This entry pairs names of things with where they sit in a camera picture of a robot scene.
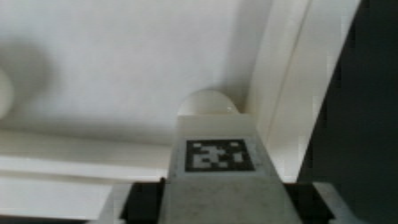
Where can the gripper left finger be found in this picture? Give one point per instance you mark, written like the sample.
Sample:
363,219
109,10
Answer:
134,203

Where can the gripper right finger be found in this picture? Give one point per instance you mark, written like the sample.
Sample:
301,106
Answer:
321,204

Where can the white leg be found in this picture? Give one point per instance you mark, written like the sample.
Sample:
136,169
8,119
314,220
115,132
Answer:
223,185

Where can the white square tabletop tray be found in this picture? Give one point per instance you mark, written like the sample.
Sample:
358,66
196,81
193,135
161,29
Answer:
106,60

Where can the white U-shaped obstacle fence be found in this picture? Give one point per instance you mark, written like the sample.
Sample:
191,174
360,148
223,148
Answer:
63,200

